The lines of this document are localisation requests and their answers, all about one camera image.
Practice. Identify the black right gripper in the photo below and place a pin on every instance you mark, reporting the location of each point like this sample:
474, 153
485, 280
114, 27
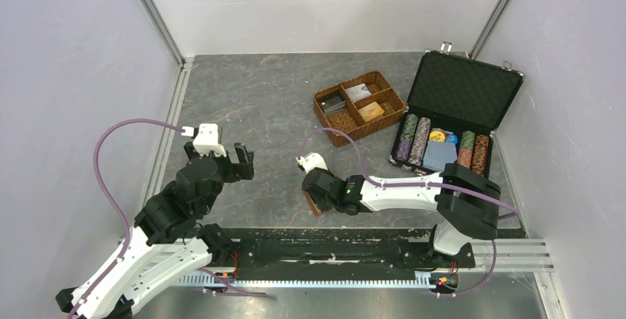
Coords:
321, 204

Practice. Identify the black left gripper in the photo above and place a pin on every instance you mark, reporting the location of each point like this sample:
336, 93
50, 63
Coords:
246, 170

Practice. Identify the brown leather card holder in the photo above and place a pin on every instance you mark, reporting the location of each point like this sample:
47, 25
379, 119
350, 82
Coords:
316, 211

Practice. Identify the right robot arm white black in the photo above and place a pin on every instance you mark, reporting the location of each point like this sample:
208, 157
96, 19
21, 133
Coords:
468, 203

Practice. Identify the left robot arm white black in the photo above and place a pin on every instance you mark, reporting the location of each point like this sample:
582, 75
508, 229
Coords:
165, 242

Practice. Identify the black card stack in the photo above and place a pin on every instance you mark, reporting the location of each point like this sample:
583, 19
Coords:
332, 103

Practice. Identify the tan card box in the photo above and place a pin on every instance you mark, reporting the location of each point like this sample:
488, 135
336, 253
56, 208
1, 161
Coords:
371, 112

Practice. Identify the white card stack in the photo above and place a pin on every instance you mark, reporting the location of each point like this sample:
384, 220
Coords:
358, 92

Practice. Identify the blue playing card deck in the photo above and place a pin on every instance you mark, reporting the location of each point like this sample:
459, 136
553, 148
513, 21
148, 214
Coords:
438, 154

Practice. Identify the woven wicker divided basket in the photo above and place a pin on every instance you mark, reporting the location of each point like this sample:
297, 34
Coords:
350, 120

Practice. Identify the purple green chip row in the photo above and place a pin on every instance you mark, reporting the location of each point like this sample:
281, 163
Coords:
406, 137

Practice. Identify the grey striped chip row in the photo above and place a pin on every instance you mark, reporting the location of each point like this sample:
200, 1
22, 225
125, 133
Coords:
419, 141

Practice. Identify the yellow dealer button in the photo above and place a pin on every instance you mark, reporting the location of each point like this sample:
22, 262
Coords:
437, 136

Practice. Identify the blue round dealer chip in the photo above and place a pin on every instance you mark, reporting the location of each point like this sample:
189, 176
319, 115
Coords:
452, 138

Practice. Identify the green pink chip row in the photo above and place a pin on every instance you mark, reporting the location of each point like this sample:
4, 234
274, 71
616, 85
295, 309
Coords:
465, 151

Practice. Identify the brown poker chip row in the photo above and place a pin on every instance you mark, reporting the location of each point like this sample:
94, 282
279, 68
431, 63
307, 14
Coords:
479, 154

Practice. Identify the black poker chip case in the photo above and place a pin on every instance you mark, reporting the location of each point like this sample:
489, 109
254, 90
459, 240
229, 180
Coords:
458, 94

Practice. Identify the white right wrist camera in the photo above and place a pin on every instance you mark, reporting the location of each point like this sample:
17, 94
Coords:
311, 161

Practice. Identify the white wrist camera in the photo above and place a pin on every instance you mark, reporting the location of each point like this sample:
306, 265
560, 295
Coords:
311, 161
208, 141

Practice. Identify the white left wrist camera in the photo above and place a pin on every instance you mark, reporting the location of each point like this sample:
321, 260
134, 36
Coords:
208, 141

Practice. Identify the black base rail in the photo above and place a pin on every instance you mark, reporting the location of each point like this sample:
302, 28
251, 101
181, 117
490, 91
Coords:
335, 254

